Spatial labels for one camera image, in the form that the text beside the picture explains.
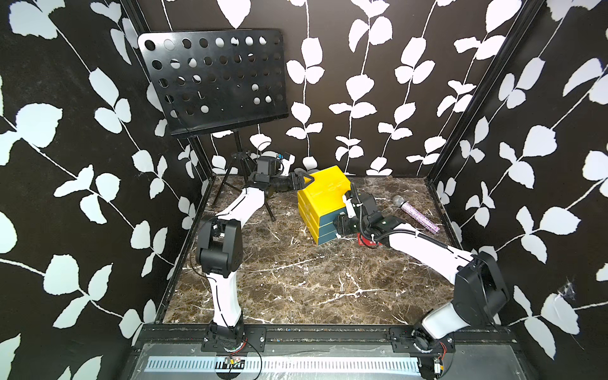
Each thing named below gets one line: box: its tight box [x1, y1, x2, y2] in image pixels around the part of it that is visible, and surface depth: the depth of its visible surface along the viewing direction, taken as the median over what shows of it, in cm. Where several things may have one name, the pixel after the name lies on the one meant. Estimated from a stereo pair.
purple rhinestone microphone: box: [392, 194, 441, 235], surface depth 106 cm
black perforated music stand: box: [137, 28, 289, 222], surface depth 72 cm
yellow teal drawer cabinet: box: [297, 165, 352, 246], surface depth 88 cm
